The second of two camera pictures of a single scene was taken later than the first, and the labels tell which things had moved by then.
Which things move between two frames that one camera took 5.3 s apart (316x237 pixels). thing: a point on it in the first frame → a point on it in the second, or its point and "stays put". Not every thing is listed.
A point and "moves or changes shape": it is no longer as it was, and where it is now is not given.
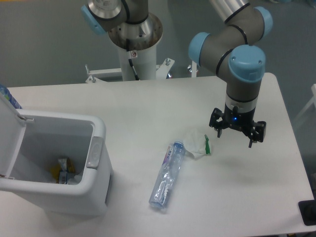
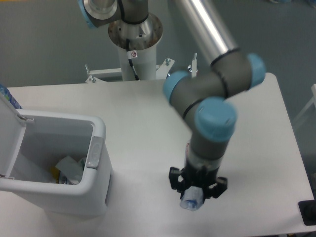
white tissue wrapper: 196,145 moves or changes shape
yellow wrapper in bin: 56,170 stays put
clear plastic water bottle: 173,160 → 193,197
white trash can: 48,137 stays put
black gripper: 244,122 → 201,177
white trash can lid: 12,128 stays put
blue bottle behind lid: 5,92 stays put
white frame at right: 313,100 stays put
